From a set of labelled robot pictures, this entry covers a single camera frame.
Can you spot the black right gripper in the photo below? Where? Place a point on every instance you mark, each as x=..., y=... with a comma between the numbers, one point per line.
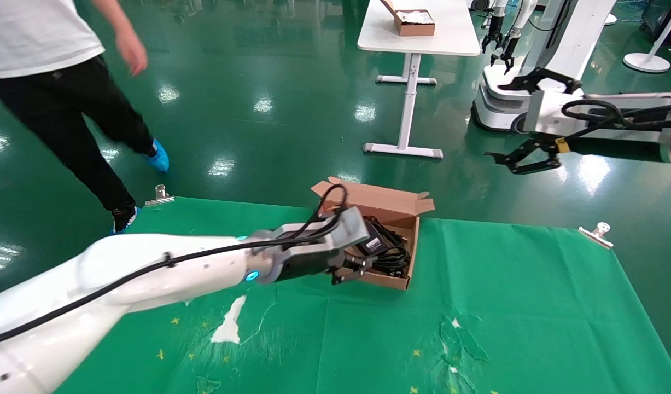
x=614, y=149

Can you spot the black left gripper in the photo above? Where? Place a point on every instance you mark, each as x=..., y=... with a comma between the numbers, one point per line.
x=308, y=265

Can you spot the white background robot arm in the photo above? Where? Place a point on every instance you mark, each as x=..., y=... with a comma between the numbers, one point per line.
x=499, y=8
x=524, y=13

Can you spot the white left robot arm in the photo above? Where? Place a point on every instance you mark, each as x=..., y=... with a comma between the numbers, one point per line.
x=122, y=273

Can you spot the bare person forearm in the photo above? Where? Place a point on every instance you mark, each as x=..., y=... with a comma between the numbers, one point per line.
x=111, y=13

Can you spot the open brown cardboard box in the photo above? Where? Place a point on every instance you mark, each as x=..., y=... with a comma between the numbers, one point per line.
x=392, y=202

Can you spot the small brown cardboard box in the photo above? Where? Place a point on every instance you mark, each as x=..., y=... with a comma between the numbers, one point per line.
x=414, y=27

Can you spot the bare person hand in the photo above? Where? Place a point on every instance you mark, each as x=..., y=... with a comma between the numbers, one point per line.
x=132, y=52

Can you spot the black background robot gripper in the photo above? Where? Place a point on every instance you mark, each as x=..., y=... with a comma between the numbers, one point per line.
x=491, y=35
x=507, y=52

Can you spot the white wheeled background robot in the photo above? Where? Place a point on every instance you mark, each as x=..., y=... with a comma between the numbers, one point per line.
x=554, y=33

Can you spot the white floor stand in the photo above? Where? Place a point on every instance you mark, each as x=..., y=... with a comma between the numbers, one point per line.
x=646, y=63

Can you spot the green table cloth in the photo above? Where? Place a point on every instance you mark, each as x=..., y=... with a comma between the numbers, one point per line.
x=477, y=306

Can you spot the metal cloth clamp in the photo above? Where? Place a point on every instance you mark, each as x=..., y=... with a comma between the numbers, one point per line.
x=160, y=197
x=597, y=234

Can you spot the white table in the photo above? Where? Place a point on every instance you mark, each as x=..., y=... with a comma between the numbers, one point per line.
x=422, y=41

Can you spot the blue shoe cover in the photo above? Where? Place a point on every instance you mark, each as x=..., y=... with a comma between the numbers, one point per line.
x=124, y=219
x=159, y=157

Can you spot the person in white shirt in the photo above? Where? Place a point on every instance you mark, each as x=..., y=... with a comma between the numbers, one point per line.
x=45, y=82

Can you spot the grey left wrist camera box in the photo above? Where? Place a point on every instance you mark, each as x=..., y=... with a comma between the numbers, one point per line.
x=352, y=227

